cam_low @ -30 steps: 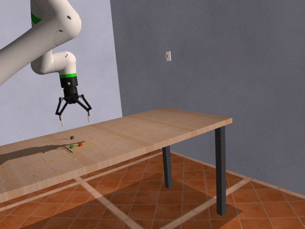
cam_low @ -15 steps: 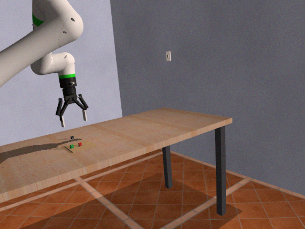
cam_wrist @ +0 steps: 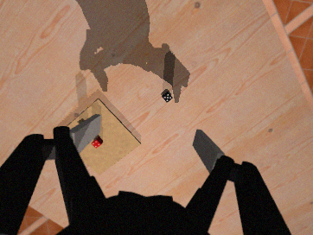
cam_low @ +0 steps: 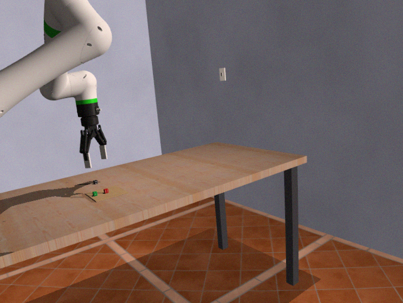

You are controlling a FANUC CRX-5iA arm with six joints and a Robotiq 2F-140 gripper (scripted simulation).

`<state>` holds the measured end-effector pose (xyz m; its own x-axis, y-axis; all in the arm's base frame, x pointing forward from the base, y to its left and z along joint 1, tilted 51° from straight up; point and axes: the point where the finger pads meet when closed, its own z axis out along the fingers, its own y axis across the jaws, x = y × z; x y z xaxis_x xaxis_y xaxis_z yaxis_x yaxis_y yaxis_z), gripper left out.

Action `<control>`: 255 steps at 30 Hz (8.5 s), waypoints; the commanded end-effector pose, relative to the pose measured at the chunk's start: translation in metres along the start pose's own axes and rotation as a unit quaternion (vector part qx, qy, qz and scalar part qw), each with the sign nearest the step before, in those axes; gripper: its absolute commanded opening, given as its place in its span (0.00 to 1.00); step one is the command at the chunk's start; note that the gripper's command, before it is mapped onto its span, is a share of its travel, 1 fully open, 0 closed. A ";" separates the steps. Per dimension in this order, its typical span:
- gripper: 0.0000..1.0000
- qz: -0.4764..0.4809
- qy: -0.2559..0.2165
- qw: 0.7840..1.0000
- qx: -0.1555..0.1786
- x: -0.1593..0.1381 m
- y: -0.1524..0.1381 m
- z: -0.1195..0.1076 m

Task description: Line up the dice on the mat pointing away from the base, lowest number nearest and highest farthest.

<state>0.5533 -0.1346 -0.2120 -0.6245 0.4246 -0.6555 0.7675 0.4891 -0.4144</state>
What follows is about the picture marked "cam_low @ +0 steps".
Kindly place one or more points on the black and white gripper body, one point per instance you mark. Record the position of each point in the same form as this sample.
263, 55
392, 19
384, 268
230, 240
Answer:
88, 122

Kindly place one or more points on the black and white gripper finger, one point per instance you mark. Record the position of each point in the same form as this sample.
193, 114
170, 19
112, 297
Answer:
100, 138
84, 147

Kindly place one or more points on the tan flat mat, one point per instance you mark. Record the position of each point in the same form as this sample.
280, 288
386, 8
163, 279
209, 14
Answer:
114, 191

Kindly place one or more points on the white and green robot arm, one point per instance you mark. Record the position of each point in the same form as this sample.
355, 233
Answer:
74, 33

